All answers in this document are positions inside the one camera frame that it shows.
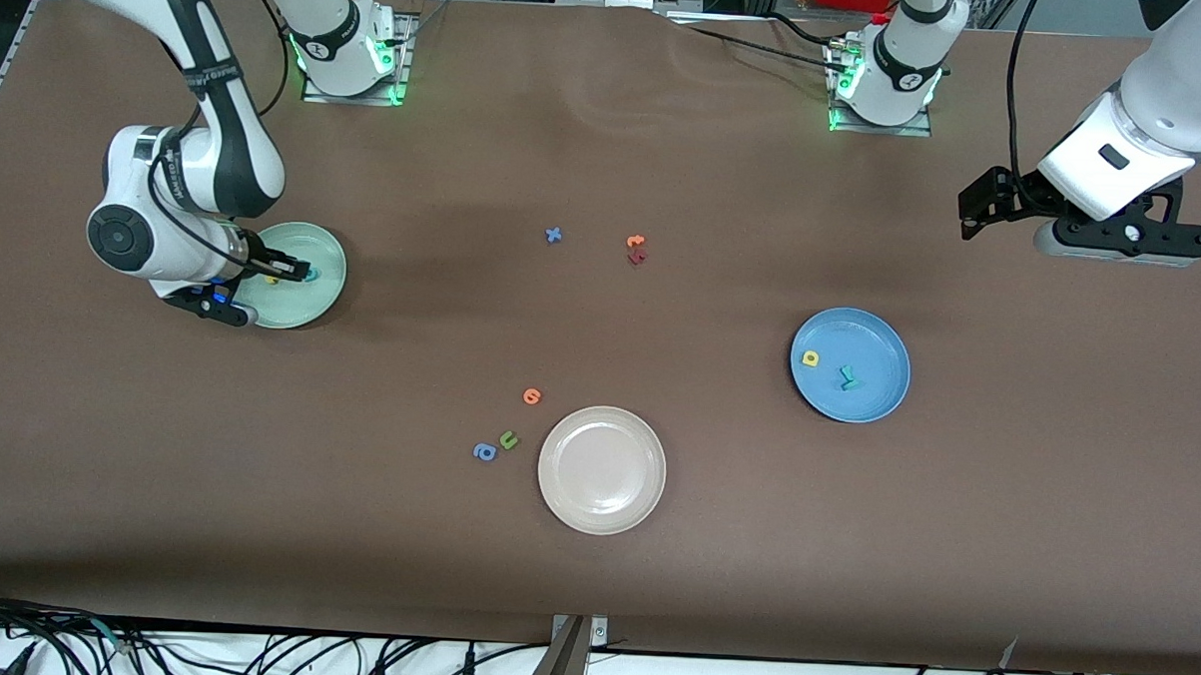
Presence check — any green plate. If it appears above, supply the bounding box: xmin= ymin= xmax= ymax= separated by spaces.
xmin=234 ymin=219 xmax=349 ymax=332

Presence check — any blue plate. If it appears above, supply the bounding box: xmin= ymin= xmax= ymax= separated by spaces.
xmin=788 ymin=305 xmax=914 ymax=426

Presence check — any beige plate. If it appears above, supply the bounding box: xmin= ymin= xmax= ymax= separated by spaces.
xmin=535 ymin=403 xmax=670 ymax=537

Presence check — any brown table cover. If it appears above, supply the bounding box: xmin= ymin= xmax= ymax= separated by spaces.
xmin=0 ymin=0 xmax=1201 ymax=675

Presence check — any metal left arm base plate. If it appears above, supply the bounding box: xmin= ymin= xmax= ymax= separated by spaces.
xmin=826 ymin=36 xmax=937 ymax=138

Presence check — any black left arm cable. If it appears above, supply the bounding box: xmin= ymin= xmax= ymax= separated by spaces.
xmin=1003 ymin=0 xmax=1048 ymax=179

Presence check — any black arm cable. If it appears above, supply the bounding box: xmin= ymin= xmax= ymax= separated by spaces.
xmin=1003 ymin=0 xmax=1048 ymax=179
xmin=144 ymin=0 xmax=294 ymax=268

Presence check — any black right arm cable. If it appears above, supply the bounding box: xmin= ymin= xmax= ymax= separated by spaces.
xmin=144 ymin=0 xmax=294 ymax=268

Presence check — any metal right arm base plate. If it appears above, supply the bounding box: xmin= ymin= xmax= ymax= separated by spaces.
xmin=301 ymin=7 xmax=418 ymax=107

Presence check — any black cable on table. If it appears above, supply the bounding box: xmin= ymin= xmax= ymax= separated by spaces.
xmin=668 ymin=8 xmax=853 ymax=76

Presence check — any grey metal bracket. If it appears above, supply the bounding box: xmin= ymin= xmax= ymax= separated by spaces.
xmin=522 ymin=613 xmax=610 ymax=675

